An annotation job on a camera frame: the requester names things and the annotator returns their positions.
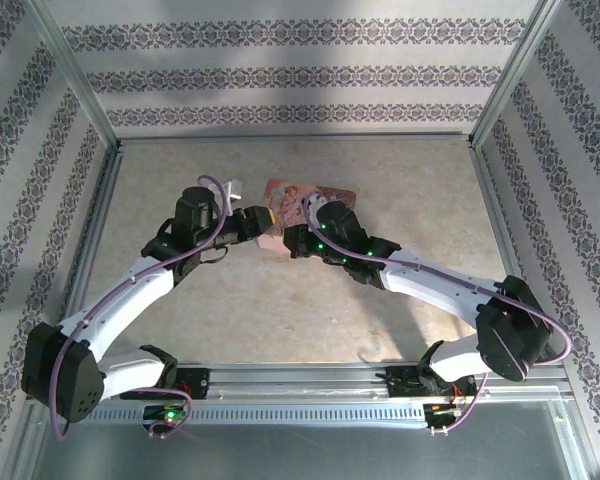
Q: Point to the aluminium back rail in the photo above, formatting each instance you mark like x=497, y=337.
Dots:
x=295, y=138

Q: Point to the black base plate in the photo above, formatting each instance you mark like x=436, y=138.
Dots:
x=200, y=382
x=400, y=382

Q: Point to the aluminium side rail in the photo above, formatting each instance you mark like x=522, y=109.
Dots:
x=505, y=250
x=92, y=250

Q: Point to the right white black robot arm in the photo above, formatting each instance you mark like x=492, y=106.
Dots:
x=430, y=290

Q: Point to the right small circuit board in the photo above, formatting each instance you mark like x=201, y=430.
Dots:
x=442, y=410

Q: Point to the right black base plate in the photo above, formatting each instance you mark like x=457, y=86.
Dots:
x=400, y=382

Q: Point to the aluminium frame post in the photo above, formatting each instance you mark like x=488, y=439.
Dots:
x=75, y=75
x=514, y=75

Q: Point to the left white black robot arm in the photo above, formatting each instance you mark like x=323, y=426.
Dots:
x=130, y=295

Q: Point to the grey metal sheet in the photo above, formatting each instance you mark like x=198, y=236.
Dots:
x=300, y=450

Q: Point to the pink printed tin box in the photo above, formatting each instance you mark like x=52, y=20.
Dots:
x=292, y=197

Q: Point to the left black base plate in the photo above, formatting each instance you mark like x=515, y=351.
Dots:
x=200, y=382

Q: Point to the left green-lit circuit board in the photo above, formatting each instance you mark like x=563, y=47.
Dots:
x=167, y=414

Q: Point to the aluminium mounting rail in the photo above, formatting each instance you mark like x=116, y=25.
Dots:
x=300, y=380

